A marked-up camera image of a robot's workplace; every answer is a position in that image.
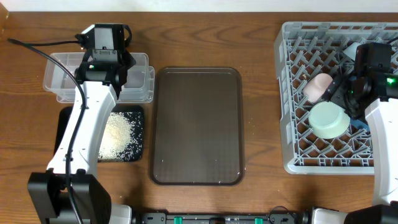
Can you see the clear plastic bin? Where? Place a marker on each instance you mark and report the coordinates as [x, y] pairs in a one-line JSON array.
[[139, 87]]

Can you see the pile of white rice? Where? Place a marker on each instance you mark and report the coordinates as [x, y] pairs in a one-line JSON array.
[[121, 137]]

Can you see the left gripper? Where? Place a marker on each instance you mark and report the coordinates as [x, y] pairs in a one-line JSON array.
[[129, 59]]

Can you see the dark blue plate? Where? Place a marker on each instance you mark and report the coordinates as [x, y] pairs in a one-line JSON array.
[[358, 124]]

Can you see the grey dishwasher rack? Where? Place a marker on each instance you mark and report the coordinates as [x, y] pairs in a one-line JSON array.
[[302, 51]]

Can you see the pink cup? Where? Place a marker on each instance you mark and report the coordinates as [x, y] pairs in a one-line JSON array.
[[316, 87]]

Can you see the black plastic tray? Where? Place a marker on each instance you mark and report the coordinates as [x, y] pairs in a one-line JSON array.
[[136, 155]]

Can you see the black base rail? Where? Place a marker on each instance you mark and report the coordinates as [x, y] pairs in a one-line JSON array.
[[273, 218]]

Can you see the brown serving tray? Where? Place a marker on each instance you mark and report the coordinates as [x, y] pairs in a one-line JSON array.
[[197, 129]]

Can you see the light blue small bowl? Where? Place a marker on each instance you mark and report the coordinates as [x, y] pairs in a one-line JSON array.
[[351, 51]]

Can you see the mint green bowl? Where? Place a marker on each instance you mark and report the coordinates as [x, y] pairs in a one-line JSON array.
[[328, 120]]

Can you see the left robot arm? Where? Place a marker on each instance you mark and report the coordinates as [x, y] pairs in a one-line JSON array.
[[68, 191]]

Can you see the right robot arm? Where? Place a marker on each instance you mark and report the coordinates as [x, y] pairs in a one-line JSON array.
[[373, 60]]

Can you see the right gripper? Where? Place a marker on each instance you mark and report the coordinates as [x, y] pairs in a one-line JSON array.
[[336, 93]]

